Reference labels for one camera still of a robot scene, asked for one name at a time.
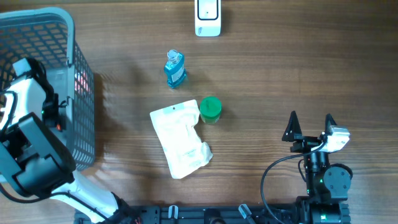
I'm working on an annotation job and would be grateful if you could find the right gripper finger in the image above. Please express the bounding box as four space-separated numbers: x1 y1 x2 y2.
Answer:
321 113 337 136
282 111 303 142

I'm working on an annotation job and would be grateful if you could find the green lid jar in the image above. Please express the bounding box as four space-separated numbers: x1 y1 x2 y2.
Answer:
200 96 222 124

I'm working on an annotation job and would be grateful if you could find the beige plastic pouch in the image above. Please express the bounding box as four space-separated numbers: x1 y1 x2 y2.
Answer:
150 100 213 179

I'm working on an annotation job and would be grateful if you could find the blue mouthwash bottle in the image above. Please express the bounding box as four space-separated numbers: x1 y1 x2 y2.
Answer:
164 50 187 88

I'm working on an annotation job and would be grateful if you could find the red tissue pack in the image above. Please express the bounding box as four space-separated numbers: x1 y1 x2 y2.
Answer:
75 72 91 96

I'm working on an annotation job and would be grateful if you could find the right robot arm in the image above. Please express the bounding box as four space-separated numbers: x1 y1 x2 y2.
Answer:
282 111 353 224

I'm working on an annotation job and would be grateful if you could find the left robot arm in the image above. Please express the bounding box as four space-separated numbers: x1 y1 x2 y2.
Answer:
1 58 141 223

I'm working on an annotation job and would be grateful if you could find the white barcode scanner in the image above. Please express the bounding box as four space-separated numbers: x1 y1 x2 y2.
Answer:
194 0 221 37

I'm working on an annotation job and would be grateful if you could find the grey plastic shopping basket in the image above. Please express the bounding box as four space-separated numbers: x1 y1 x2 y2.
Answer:
1 7 96 171

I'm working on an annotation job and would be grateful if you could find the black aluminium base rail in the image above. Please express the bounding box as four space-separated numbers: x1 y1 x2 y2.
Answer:
73 203 352 224

